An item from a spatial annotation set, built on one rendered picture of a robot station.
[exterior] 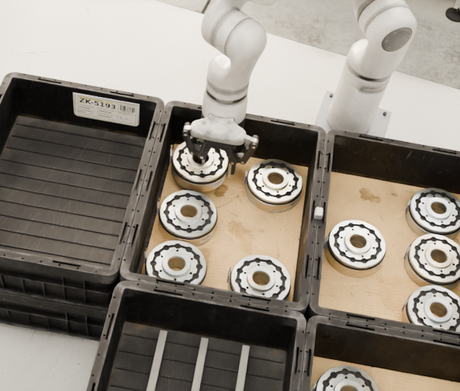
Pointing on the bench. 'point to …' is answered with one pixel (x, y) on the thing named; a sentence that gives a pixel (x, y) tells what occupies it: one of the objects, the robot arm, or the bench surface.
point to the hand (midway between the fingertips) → (216, 164)
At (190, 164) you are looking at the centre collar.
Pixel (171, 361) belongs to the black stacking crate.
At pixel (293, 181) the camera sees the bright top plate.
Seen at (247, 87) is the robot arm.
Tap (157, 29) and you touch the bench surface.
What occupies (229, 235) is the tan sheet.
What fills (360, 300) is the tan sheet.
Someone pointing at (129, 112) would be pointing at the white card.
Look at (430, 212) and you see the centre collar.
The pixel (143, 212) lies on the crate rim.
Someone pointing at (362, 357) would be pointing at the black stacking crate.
